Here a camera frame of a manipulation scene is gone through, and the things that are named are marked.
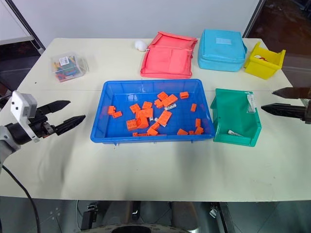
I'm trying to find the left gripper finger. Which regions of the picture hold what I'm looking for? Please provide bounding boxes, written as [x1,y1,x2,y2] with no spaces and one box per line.
[53,115,86,136]
[38,100,71,117]

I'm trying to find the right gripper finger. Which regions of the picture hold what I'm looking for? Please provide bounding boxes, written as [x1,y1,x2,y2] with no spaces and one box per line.
[260,102,307,120]
[271,87,311,100]

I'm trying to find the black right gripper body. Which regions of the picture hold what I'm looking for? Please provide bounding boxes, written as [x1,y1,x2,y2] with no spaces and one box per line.
[300,98,311,125]

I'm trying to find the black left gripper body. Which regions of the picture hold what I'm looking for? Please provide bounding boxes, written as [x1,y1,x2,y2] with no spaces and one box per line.
[28,109,59,139]

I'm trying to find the clear box of colourful pieces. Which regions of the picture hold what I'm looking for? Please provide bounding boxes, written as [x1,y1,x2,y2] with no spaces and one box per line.
[50,50,89,83]

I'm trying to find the white label on green bin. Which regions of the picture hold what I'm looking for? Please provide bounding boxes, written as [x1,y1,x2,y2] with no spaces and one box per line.
[246,94,257,114]

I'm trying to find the yellow plastic bin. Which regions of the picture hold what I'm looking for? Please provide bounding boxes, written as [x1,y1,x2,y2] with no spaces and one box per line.
[243,42,286,80]

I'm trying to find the two orange rectangular packets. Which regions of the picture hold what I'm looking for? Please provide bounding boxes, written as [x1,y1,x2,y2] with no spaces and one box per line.
[107,105,123,118]

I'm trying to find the blue plastic tray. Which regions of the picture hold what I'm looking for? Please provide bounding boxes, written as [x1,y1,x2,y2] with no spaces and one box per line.
[90,78,216,144]

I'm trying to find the green plastic bin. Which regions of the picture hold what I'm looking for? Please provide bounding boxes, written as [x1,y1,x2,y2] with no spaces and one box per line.
[210,88,262,148]

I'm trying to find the cyan fabric pouch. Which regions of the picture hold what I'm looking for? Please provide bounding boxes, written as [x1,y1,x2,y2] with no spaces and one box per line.
[197,29,248,72]

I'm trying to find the white egg-shaped object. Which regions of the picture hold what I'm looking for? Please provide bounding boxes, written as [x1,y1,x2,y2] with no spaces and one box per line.
[135,40,149,52]

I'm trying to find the pink fabric pouch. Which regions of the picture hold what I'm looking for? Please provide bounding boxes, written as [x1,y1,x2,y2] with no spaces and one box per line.
[139,31,198,79]

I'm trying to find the silver clamp under table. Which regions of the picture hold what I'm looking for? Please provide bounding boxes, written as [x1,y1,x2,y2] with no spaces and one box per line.
[209,204,220,218]

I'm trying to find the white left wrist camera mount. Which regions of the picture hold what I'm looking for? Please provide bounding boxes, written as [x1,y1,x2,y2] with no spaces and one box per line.
[10,90,41,143]

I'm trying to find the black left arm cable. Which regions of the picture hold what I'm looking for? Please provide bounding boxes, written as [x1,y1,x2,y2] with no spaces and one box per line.
[1,165,41,233]

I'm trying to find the dark diagonal frame bar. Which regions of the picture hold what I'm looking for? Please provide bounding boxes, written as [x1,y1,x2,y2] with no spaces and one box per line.
[14,0,46,52]

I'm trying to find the dark upright frame post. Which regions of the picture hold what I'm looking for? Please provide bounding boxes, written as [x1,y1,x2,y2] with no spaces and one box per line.
[242,0,266,38]

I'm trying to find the black bracket under table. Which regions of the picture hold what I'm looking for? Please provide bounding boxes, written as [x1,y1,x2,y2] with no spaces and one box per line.
[80,202,98,231]

